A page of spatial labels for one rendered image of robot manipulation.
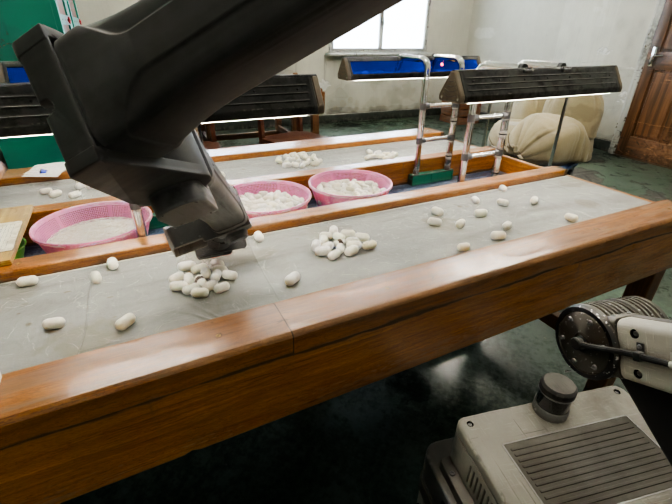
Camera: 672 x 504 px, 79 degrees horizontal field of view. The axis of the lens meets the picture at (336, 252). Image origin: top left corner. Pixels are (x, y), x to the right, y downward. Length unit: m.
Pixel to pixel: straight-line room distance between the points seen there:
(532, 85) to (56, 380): 1.18
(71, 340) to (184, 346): 0.21
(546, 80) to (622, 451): 0.88
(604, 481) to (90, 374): 0.88
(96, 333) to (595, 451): 0.94
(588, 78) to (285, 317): 1.09
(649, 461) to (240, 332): 0.80
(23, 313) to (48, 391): 0.27
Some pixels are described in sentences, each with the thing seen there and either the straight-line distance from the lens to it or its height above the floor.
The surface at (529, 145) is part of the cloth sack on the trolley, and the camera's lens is 3.86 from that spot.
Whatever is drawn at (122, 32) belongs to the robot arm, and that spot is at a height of 1.18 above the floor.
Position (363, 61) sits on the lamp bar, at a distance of 1.57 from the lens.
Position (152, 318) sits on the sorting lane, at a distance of 0.79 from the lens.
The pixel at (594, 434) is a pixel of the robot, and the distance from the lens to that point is 1.04.
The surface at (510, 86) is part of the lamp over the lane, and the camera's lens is 1.18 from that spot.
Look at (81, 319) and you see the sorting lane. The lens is 0.84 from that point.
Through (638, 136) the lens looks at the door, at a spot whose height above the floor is 0.24.
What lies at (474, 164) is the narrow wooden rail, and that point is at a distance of 1.82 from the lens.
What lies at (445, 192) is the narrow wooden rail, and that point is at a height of 0.76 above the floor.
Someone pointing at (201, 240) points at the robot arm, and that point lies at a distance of 0.75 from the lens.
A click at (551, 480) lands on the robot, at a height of 0.48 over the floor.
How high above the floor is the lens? 1.18
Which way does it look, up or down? 28 degrees down
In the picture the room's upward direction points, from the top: 1 degrees clockwise
